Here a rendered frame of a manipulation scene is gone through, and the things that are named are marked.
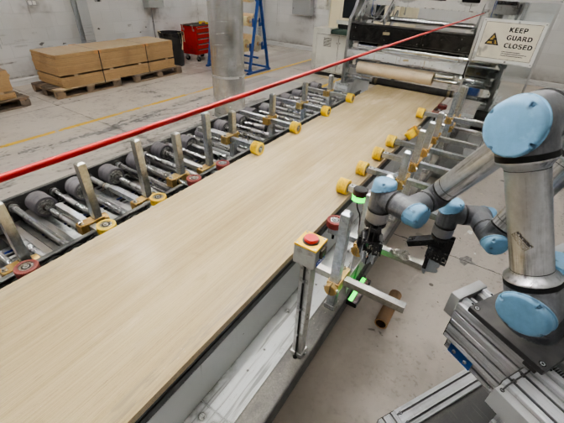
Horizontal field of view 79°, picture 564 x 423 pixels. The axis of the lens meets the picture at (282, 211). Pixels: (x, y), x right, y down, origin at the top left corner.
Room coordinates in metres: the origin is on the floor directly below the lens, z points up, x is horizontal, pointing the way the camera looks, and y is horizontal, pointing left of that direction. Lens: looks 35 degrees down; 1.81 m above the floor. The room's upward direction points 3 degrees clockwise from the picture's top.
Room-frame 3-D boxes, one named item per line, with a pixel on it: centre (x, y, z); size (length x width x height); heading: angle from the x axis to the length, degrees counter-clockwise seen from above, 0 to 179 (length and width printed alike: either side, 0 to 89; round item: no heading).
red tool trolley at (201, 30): (9.40, 2.31, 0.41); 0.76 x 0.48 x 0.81; 155
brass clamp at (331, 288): (0.97, -0.23, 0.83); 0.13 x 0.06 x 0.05; 148
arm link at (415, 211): (0.87, -0.39, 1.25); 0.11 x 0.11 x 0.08; 37
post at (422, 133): (1.80, -0.75, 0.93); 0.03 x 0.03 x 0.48; 58
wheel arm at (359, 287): (0.96, -0.28, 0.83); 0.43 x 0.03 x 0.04; 58
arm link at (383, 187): (0.94, -0.32, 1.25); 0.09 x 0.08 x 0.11; 37
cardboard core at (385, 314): (1.51, -0.74, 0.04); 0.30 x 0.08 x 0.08; 148
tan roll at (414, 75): (3.66, -1.27, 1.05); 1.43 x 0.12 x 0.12; 58
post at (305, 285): (0.72, -0.08, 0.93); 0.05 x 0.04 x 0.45; 148
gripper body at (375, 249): (0.93, -0.32, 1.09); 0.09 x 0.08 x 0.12; 168
